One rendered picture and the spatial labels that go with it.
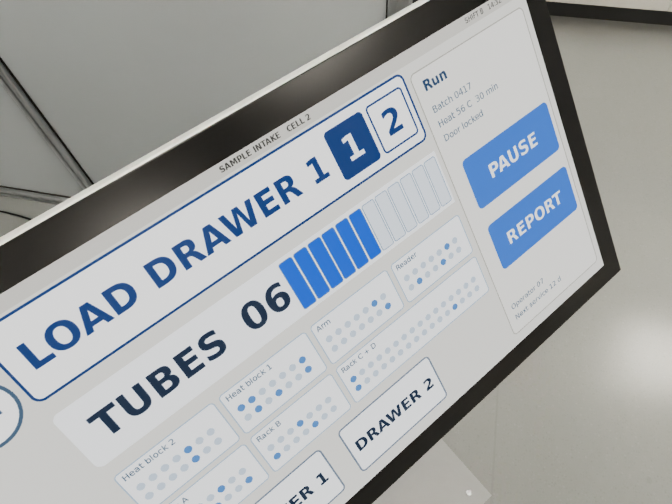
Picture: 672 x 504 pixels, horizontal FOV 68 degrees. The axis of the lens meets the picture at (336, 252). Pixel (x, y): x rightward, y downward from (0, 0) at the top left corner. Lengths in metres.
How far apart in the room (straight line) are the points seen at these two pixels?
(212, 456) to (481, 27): 0.36
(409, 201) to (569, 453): 1.22
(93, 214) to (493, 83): 0.30
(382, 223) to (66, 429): 0.23
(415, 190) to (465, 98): 0.08
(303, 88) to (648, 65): 2.25
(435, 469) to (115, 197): 1.20
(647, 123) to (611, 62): 0.35
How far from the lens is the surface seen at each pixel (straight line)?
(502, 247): 0.44
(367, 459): 0.42
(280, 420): 0.37
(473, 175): 0.41
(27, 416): 0.33
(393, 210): 0.36
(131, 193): 0.30
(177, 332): 0.32
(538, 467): 1.49
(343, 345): 0.36
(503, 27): 0.43
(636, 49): 2.57
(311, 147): 0.33
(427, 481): 1.39
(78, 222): 0.30
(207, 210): 0.31
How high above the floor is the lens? 1.41
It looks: 59 degrees down
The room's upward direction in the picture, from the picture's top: 5 degrees counter-clockwise
